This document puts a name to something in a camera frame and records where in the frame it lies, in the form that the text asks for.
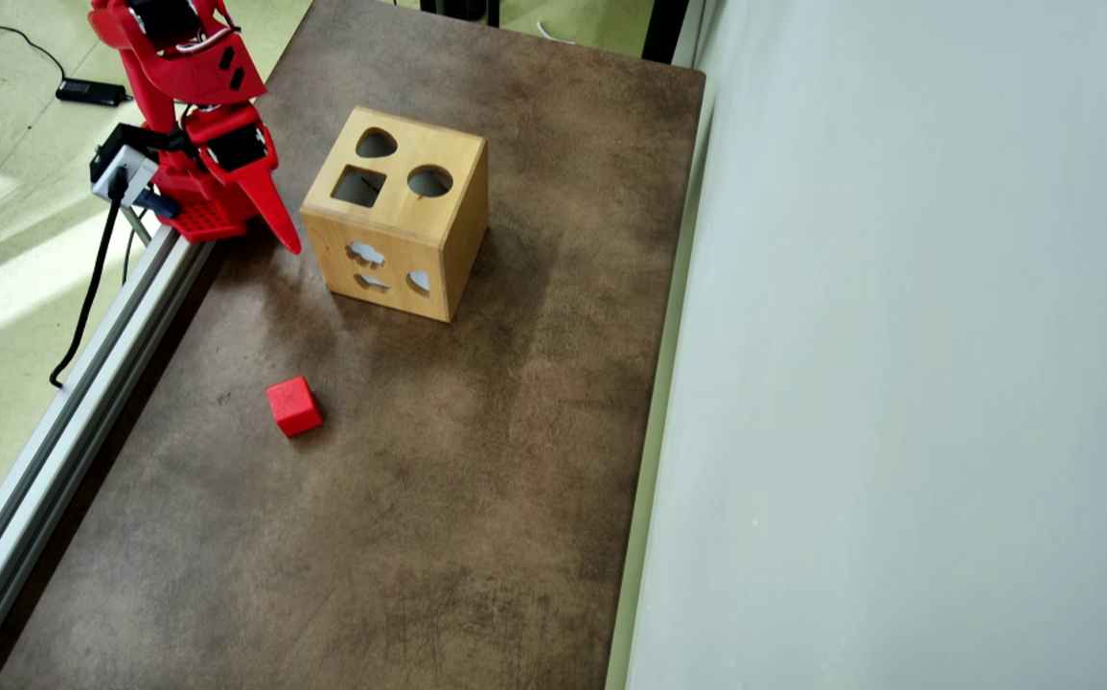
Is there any red cube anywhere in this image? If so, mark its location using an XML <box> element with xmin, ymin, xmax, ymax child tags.
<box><xmin>265</xmin><ymin>375</ymin><xmax>324</xmax><ymax>439</ymax></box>

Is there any black power adapter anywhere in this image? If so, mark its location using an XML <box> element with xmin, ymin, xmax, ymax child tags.
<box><xmin>56</xmin><ymin>78</ymin><xmax>132</xmax><ymax>108</ymax></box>

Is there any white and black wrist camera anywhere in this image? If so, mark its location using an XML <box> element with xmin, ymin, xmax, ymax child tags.
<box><xmin>90</xmin><ymin>125</ymin><xmax>160</xmax><ymax>208</ymax></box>

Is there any dark vertical post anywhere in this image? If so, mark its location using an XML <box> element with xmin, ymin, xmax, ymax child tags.
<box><xmin>642</xmin><ymin>0</ymin><xmax>691</xmax><ymax>66</ymax></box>

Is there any black furniture base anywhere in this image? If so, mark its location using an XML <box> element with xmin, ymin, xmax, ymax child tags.
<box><xmin>419</xmin><ymin>0</ymin><xmax>502</xmax><ymax>28</ymax></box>

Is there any aluminium profile rail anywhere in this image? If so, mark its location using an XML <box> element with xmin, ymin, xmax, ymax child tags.
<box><xmin>0</xmin><ymin>222</ymin><xmax>217</xmax><ymax>690</ymax></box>

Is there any wooden shape sorter box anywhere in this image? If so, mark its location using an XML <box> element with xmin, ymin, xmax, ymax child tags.
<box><xmin>299</xmin><ymin>105</ymin><xmax>490</xmax><ymax>324</ymax></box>

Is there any black camera cable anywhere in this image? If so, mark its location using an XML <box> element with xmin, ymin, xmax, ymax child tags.
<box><xmin>48</xmin><ymin>187</ymin><xmax>127</xmax><ymax>389</ymax></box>

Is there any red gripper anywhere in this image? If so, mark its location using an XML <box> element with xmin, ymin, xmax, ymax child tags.
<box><xmin>184</xmin><ymin>101</ymin><xmax>304</xmax><ymax>256</ymax></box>

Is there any blue table clamp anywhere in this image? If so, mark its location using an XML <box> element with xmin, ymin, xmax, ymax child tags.
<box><xmin>120</xmin><ymin>187</ymin><xmax>182</xmax><ymax>245</ymax></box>

